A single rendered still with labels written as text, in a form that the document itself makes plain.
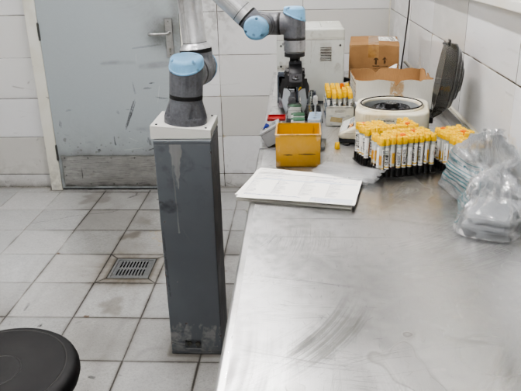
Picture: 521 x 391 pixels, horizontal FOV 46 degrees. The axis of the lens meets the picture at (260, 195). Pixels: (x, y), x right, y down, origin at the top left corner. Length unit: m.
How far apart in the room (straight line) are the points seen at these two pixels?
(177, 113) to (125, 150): 2.01
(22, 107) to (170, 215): 2.28
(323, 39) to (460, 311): 1.62
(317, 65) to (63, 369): 1.63
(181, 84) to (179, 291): 0.77
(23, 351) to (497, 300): 1.00
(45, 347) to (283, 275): 0.58
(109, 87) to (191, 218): 1.96
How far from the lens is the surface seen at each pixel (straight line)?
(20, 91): 4.31
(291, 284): 1.18
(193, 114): 2.14
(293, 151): 1.78
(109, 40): 3.98
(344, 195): 1.56
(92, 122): 4.13
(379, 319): 1.09
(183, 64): 2.10
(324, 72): 2.57
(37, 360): 1.46
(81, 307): 2.91
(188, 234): 2.24
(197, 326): 2.43
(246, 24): 2.03
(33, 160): 4.42
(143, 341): 2.61
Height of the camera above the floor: 1.46
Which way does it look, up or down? 22 degrees down
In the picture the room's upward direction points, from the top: 1 degrees counter-clockwise
